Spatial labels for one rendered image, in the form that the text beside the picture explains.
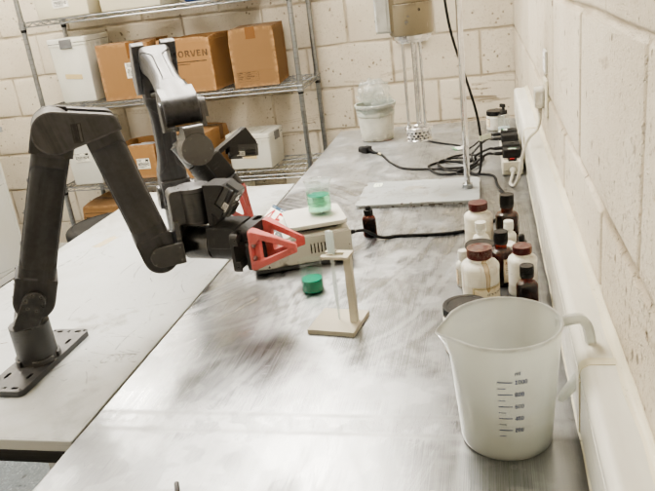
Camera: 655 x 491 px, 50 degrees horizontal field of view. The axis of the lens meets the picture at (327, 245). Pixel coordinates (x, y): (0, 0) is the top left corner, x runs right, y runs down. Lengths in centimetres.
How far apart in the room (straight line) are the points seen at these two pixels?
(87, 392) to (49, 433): 10
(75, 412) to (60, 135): 40
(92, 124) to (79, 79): 290
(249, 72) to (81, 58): 91
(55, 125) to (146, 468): 50
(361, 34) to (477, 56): 60
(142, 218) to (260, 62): 246
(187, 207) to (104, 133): 18
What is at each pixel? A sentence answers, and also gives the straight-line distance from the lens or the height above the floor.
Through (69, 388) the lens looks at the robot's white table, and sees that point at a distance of 115.
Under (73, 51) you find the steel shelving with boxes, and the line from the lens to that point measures 398.
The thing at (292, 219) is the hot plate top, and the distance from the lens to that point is 142.
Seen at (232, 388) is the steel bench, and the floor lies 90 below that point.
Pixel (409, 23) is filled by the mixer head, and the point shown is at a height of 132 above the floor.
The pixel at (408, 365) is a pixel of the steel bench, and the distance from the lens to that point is 102.
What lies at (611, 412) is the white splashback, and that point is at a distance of 75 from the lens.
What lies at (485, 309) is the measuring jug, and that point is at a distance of 86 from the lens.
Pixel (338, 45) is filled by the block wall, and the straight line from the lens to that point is 382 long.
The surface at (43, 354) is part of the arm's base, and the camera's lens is 122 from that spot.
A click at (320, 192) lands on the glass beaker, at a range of 140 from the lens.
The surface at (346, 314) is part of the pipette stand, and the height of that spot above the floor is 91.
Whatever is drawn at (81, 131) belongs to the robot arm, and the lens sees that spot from 110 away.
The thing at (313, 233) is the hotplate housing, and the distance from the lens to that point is 138.
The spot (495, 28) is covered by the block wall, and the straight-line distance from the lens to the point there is 374.
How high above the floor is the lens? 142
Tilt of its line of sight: 20 degrees down
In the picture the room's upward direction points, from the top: 7 degrees counter-clockwise
